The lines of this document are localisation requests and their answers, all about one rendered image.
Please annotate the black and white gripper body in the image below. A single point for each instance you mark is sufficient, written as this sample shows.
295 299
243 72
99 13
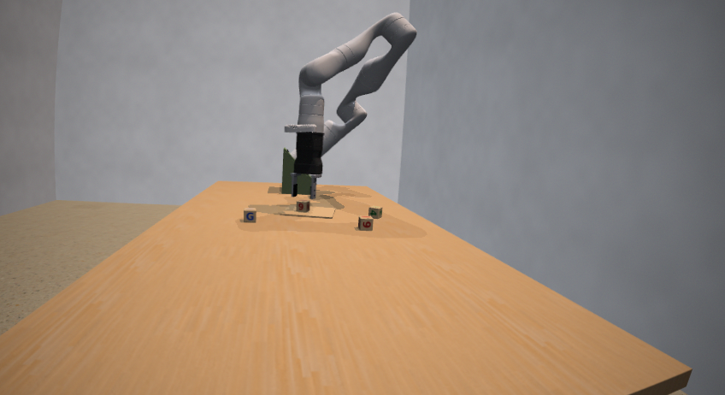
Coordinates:
309 143

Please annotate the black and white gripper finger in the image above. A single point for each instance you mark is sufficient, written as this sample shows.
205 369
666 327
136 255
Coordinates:
313 185
294 184

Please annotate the beige flat mat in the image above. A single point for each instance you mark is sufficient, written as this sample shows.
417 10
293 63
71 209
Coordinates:
317 212

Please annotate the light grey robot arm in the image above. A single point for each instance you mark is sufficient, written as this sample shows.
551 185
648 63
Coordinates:
397 31

